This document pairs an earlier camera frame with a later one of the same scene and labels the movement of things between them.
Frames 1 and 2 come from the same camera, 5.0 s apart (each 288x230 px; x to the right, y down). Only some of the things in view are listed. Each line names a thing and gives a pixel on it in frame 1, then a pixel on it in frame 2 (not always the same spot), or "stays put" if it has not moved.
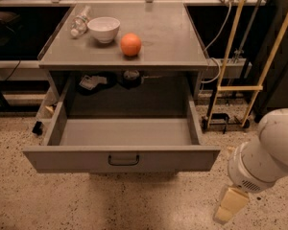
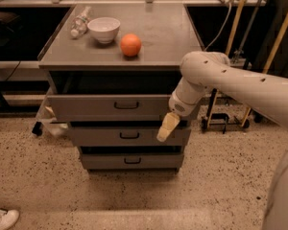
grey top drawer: (122, 145) to (107, 107)
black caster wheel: (37, 130) stays put
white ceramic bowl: (104, 29) stays put
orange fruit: (131, 44) stays put
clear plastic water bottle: (80, 24) stays put
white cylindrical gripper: (243, 175) to (180, 104)
